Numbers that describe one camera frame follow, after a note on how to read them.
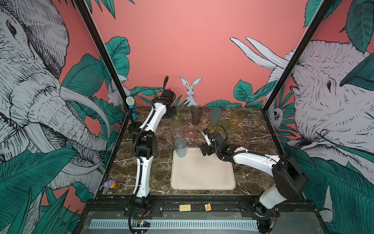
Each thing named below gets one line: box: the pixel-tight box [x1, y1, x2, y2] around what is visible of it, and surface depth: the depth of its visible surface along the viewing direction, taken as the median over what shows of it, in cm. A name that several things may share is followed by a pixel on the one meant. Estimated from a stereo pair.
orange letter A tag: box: [204, 203, 212, 212], surface depth 76 cm
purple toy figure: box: [99, 179, 116, 191], surface depth 81 cm
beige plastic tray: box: [170, 147, 237, 191], surface depth 87 cm
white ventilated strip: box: [89, 219, 259, 230], surface depth 71 cm
